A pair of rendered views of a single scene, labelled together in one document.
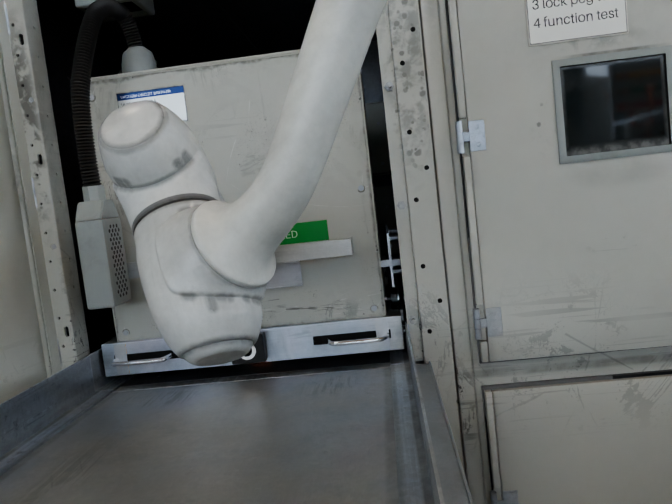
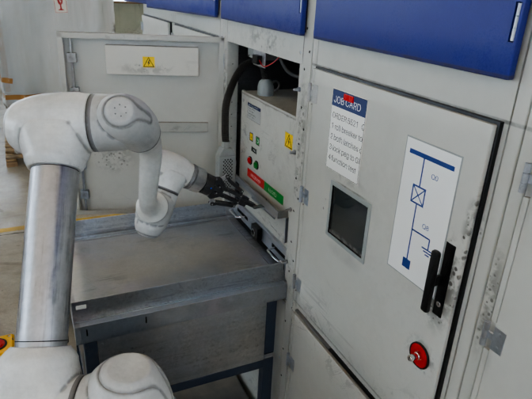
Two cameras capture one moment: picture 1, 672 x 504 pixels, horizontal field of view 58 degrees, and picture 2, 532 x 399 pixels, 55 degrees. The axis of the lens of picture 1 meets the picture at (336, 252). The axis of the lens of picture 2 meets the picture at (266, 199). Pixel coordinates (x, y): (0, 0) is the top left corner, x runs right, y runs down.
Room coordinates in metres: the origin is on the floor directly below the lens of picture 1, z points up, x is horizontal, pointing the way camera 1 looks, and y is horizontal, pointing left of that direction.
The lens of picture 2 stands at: (0.16, -1.36, 1.77)
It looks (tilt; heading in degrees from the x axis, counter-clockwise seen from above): 23 degrees down; 59
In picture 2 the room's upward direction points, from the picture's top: 3 degrees clockwise
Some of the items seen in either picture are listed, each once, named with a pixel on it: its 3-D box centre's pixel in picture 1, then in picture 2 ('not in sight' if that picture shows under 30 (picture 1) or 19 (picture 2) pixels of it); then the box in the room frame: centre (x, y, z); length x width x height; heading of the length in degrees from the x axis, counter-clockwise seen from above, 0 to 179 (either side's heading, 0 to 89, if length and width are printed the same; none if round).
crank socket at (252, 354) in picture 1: (248, 348); (256, 231); (1.03, 0.17, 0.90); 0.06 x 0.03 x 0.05; 85
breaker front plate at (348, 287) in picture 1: (232, 203); (264, 169); (1.05, 0.17, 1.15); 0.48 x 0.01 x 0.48; 85
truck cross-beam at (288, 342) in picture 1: (252, 343); (264, 230); (1.07, 0.17, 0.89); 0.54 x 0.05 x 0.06; 85
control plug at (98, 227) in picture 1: (104, 253); (226, 168); (1.00, 0.38, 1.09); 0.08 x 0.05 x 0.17; 175
